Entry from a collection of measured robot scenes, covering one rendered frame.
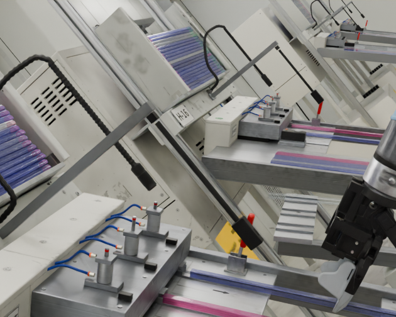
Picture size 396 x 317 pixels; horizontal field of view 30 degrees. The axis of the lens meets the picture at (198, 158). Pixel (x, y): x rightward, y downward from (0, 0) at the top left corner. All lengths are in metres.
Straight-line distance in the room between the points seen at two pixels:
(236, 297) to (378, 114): 4.47
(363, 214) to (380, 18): 7.50
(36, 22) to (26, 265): 3.35
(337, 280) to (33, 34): 3.36
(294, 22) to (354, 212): 4.45
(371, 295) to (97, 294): 0.50
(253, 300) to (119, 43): 1.20
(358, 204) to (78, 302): 0.44
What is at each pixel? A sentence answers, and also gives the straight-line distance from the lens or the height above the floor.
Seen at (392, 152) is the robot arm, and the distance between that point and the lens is 1.10.
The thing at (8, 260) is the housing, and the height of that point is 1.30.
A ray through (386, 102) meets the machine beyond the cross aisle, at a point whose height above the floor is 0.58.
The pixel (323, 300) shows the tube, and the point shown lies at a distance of 1.21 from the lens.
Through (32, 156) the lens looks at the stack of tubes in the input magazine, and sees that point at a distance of 1.30.
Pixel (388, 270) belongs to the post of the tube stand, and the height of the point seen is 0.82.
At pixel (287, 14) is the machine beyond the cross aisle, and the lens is 5.53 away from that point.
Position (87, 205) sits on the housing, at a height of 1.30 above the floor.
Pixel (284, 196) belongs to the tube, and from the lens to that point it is 1.60.
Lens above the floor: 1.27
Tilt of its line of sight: 1 degrees down
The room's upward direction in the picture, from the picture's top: 39 degrees counter-clockwise
